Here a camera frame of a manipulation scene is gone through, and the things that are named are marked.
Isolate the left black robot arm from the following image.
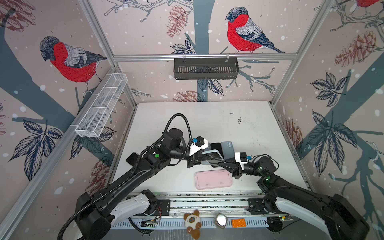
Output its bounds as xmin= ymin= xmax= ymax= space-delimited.
xmin=57 ymin=113 xmax=208 ymax=240

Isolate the pink phone case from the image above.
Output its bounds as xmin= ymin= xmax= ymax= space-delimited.
xmin=195 ymin=170 xmax=233 ymax=190

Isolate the black wire wall basket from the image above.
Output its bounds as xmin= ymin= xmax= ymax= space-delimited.
xmin=174 ymin=58 xmax=239 ymax=80

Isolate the white wire wall basket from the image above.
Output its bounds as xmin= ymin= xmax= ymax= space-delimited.
xmin=75 ymin=73 xmax=128 ymax=138

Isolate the orange block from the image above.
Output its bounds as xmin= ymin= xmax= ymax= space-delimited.
xmin=231 ymin=219 xmax=247 ymax=228

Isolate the brown white plush toy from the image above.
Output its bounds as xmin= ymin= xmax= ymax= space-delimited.
xmin=184 ymin=210 xmax=202 ymax=240

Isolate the black phone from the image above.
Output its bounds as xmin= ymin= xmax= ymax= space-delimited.
xmin=202 ymin=150 xmax=224 ymax=166
xmin=211 ymin=143 xmax=224 ymax=158
xmin=126 ymin=153 xmax=139 ymax=167

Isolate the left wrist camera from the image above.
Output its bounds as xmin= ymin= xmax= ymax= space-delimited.
xmin=189 ymin=136 xmax=209 ymax=156

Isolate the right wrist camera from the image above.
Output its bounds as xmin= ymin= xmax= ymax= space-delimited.
xmin=235 ymin=152 xmax=249 ymax=164

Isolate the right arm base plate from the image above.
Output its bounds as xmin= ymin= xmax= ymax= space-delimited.
xmin=247 ymin=198 xmax=287 ymax=216

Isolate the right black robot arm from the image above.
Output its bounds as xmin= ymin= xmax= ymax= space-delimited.
xmin=208 ymin=153 xmax=370 ymax=240

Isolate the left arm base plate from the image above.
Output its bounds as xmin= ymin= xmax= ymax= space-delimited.
xmin=129 ymin=200 xmax=170 ymax=217

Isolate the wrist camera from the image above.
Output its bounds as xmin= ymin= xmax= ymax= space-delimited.
xmin=235 ymin=152 xmax=249 ymax=164
xmin=189 ymin=136 xmax=209 ymax=156

